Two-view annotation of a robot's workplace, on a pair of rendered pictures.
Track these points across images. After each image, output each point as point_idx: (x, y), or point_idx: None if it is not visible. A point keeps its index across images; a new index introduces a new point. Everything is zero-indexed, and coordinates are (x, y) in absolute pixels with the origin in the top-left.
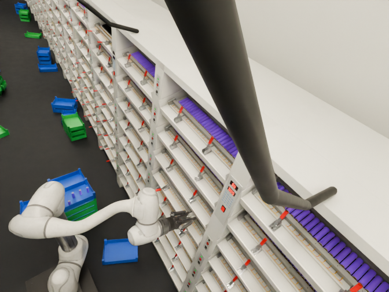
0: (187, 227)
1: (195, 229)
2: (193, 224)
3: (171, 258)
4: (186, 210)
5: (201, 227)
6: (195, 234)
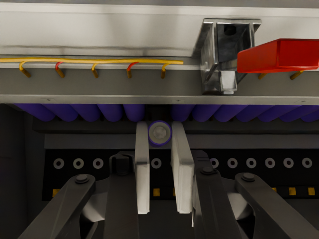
0: (126, 13)
1: (56, 61)
2: (121, 51)
3: None
4: (276, 95)
5: (39, 101)
6: (2, 31)
